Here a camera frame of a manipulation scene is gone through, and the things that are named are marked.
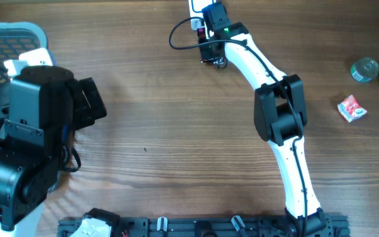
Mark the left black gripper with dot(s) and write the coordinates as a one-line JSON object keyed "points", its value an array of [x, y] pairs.
{"points": [[85, 114]]}

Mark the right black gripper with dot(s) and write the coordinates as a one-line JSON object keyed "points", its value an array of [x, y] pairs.
{"points": [[206, 53]]}

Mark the red snack packet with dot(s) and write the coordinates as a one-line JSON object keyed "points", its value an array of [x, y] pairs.
{"points": [[350, 109]]}

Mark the silver tin can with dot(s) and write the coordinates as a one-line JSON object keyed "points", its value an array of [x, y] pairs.
{"points": [[364, 70]]}

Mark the black hex wrench packet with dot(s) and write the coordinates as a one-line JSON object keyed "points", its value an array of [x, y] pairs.
{"points": [[201, 33]]}

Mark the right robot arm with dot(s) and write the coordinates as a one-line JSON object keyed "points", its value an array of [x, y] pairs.
{"points": [[279, 110]]}

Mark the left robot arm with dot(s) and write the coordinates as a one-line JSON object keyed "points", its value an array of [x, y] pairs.
{"points": [[47, 104]]}

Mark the white barcode scanner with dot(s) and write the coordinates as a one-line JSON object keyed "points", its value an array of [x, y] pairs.
{"points": [[195, 7]]}

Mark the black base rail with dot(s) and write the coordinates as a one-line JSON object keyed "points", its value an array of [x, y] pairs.
{"points": [[261, 226]]}

